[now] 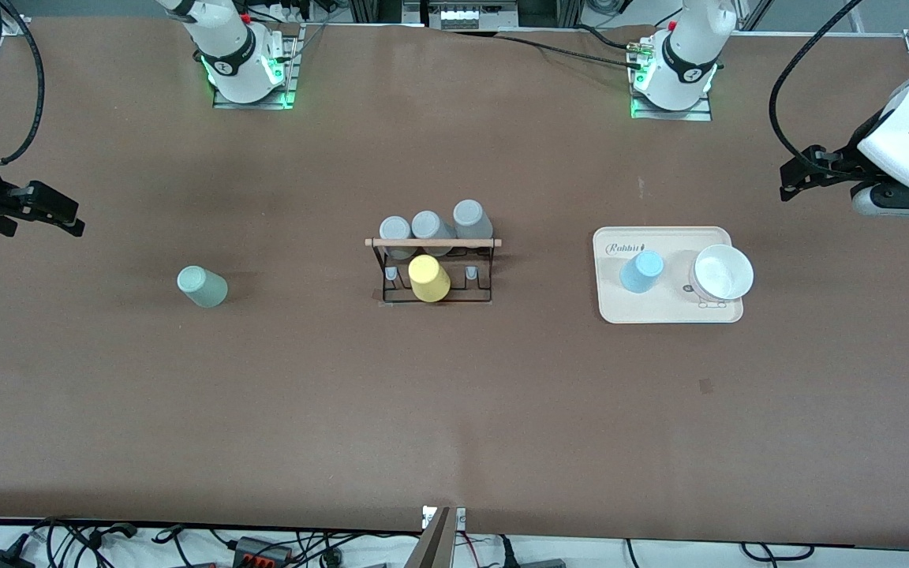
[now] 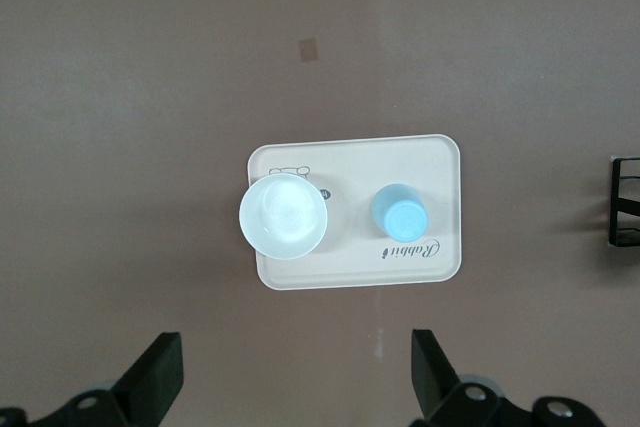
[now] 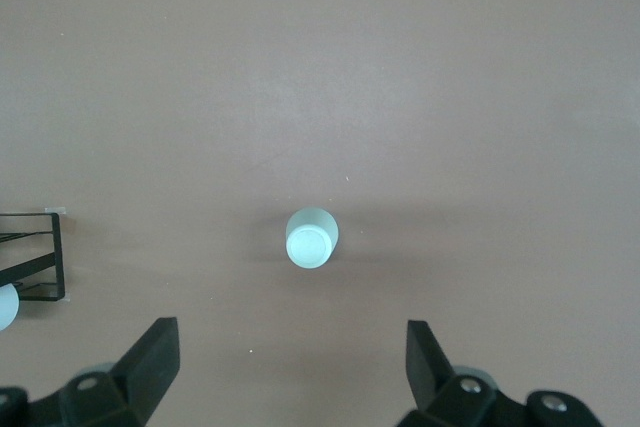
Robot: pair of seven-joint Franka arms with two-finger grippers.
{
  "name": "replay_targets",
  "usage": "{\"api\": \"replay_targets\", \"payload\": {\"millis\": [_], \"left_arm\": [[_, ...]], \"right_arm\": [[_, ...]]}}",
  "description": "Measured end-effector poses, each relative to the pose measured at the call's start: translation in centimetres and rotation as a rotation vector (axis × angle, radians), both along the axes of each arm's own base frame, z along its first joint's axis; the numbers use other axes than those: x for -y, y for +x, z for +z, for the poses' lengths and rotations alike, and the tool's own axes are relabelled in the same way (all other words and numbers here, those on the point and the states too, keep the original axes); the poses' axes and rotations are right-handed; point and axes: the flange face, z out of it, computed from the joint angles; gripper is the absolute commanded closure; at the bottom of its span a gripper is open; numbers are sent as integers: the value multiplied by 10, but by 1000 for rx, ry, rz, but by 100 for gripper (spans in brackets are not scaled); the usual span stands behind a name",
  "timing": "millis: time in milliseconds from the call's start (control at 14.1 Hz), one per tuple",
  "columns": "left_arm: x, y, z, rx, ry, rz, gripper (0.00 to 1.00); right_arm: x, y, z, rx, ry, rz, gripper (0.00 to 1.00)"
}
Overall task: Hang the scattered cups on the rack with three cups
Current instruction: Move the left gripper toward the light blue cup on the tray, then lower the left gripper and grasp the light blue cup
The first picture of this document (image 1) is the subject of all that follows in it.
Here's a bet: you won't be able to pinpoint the pale green cup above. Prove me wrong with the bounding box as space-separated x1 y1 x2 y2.
177 265 229 308

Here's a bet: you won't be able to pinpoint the light blue cup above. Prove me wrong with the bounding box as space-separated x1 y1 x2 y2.
619 250 665 294

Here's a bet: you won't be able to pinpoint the white bowl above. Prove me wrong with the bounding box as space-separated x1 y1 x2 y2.
689 245 754 303

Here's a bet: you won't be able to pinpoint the beige rabbit print tray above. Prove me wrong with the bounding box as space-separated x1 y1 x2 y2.
593 226 744 324

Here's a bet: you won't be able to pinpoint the small grey cup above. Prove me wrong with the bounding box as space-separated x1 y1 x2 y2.
380 215 416 260

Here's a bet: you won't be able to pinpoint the yellow cup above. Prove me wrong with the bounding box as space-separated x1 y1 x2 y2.
408 254 451 304

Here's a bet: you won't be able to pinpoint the black box red switches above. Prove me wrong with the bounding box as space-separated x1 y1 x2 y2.
232 536 295 566

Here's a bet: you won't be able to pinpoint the tan pointed bar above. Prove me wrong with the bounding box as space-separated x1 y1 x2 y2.
406 509 455 568

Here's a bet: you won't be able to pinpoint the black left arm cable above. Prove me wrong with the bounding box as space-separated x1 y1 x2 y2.
769 0 866 170

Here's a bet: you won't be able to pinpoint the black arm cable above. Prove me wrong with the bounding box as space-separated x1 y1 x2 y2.
769 0 866 170
0 0 47 168

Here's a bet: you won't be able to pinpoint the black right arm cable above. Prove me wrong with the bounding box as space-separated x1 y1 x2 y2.
0 0 47 168

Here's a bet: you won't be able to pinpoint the short black table cable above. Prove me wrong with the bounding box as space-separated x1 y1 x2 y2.
573 24 649 52

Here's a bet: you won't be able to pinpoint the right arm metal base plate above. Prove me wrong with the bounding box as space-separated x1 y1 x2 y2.
212 24 299 110

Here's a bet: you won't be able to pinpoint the long black table cable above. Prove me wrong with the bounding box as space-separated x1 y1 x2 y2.
454 30 645 70

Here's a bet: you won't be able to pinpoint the black looped floor cable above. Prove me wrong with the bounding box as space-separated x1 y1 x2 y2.
739 543 814 562

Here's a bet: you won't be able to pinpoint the black wire cup rack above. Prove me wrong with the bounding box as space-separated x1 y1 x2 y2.
365 237 503 307

